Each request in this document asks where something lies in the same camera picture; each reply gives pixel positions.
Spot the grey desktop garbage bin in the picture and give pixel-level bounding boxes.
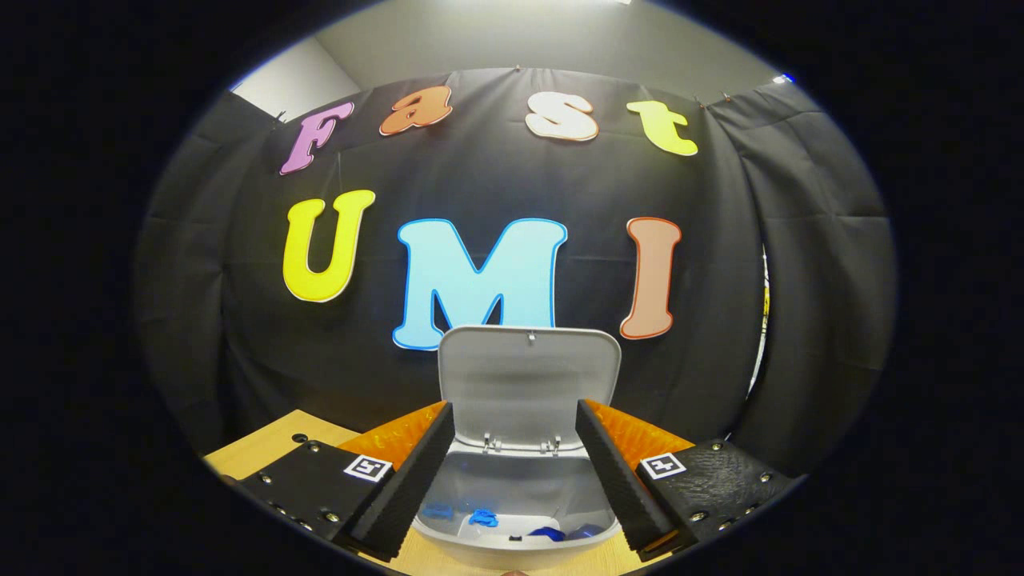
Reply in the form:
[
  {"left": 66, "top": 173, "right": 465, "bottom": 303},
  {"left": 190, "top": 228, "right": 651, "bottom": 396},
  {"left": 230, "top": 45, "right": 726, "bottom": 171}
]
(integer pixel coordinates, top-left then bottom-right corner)
[{"left": 412, "top": 326, "right": 623, "bottom": 571}]

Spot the black backdrop cloth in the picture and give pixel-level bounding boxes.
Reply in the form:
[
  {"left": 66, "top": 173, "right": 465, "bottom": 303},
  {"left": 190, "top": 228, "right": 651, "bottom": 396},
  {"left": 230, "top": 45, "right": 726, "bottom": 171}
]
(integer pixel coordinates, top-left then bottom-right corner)
[{"left": 136, "top": 68, "right": 897, "bottom": 481}]

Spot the silver blue pop can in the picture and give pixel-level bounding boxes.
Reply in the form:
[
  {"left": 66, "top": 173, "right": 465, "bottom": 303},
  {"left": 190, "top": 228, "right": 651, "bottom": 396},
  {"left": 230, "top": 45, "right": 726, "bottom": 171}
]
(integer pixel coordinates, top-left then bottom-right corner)
[{"left": 528, "top": 523, "right": 605, "bottom": 543}]

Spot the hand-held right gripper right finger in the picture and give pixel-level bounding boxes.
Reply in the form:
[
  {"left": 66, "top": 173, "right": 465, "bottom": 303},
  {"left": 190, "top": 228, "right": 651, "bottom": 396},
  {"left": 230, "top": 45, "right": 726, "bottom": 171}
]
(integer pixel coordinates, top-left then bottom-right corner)
[{"left": 575, "top": 398, "right": 794, "bottom": 563}]

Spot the wooden desktop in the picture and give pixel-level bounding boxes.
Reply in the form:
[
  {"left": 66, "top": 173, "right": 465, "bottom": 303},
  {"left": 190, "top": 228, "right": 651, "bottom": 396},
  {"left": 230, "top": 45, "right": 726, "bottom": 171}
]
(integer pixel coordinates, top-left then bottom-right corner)
[{"left": 204, "top": 410, "right": 665, "bottom": 576}]

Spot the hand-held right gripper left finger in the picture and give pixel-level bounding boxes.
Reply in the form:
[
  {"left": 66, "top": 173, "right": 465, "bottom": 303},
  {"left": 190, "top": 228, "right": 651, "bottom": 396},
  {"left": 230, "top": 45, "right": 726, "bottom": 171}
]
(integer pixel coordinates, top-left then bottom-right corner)
[{"left": 238, "top": 400, "right": 455, "bottom": 563}]

